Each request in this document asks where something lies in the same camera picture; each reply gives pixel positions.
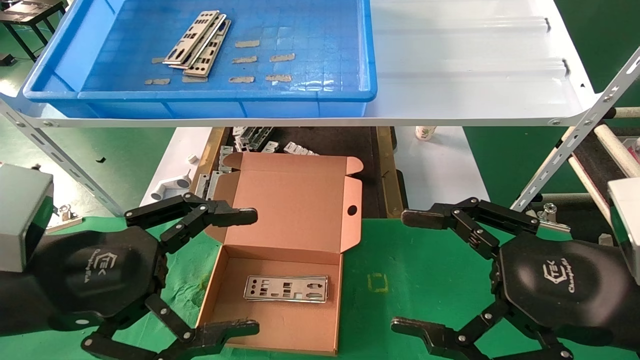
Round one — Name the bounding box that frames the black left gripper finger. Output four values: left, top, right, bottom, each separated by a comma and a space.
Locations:
81, 294, 261, 360

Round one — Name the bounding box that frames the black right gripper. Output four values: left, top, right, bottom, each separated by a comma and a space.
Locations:
391, 196, 640, 360

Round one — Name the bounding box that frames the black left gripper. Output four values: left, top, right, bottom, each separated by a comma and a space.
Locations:
0, 192, 258, 337

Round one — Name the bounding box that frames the brown cardboard box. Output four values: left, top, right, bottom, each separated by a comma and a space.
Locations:
194, 151, 364, 357

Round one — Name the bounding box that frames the blue plastic tray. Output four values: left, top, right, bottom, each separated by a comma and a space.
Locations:
22, 0, 378, 119

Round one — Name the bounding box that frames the white plastic pipe fitting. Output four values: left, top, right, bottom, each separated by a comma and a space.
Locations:
150, 169, 193, 202

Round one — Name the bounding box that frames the white base shelf board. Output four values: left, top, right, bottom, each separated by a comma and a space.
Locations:
136, 126, 497, 219

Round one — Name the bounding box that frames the silver binder clip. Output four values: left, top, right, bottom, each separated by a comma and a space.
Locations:
52, 203, 84, 235
537, 202, 572, 234

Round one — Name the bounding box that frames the black rubber mat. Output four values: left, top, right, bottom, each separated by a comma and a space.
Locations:
575, 127, 640, 236

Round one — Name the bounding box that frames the black side table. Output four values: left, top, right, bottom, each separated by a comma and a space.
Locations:
0, 0, 68, 62

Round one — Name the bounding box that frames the perforated grey shelf post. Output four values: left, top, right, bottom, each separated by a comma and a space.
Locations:
0, 107, 128, 218
505, 47, 640, 218

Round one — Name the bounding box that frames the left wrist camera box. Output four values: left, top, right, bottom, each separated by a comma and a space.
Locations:
0, 165, 55, 273

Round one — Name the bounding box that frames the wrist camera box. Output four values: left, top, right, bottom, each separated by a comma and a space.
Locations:
607, 177, 640, 285
0, 165, 55, 273

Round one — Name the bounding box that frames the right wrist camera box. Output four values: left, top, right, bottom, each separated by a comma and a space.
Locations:
607, 177, 640, 285

